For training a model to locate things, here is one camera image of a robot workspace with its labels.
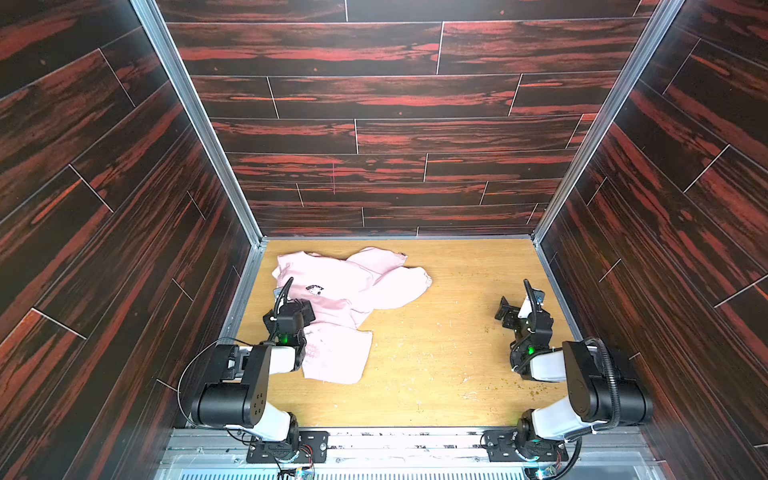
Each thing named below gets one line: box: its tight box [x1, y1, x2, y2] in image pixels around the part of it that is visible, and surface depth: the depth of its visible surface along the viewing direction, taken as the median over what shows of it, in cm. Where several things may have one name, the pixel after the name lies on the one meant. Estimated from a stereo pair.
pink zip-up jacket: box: [272, 247, 432, 384], surface depth 100 cm
